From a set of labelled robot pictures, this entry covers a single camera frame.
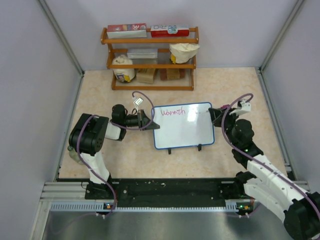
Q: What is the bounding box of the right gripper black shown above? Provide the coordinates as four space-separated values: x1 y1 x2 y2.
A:
209 106 240 148

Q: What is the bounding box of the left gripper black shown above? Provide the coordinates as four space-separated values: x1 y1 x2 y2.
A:
122 109 160 131

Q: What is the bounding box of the blue framed whiteboard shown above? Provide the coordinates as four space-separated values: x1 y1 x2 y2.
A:
151 102 215 151

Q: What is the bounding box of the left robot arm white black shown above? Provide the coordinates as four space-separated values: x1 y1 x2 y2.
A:
68 104 160 200

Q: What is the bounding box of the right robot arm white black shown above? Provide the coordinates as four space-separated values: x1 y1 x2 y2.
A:
208 107 320 240

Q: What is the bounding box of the tan brown block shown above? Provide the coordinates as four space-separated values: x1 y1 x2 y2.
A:
136 68 157 84

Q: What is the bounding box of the white flour bag lower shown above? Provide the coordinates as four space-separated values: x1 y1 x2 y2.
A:
112 54 136 83

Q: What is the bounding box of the reddish brown block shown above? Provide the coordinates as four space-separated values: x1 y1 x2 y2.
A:
159 68 186 81

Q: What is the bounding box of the wooden three-tier shelf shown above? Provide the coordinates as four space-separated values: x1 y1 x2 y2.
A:
100 26 199 91

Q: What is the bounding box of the cream paper bag upper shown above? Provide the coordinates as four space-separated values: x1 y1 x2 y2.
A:
169 43 200 64

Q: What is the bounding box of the clear glass bottle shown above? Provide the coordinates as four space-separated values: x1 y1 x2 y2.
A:
67 145 84 165

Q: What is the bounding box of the red white box right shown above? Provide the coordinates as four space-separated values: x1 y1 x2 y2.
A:
150 24 190 38

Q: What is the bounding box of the red white box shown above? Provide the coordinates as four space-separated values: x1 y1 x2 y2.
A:
107 23 147 39
150 24 190 38

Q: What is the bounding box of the red white box left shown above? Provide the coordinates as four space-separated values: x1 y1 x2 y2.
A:
107 23 147 39

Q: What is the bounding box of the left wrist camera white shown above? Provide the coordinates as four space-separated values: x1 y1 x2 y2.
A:
133 97 144 109

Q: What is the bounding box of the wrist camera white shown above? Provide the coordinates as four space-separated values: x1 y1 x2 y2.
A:
133 97 144 109
229 98 252 117

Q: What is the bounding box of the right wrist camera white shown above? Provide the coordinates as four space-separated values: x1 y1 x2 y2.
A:
229 98 252 117

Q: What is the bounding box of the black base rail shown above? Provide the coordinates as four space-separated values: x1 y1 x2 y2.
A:
56 177 251 208

